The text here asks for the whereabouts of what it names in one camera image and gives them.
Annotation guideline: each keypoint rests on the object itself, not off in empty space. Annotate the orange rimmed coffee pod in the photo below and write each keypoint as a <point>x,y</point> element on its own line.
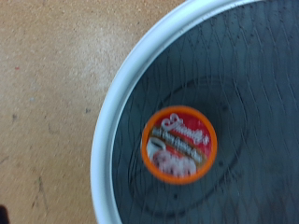
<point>179,144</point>

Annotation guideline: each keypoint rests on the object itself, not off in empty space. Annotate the white two-tier turntable stand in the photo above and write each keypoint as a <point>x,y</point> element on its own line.
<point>249,93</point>

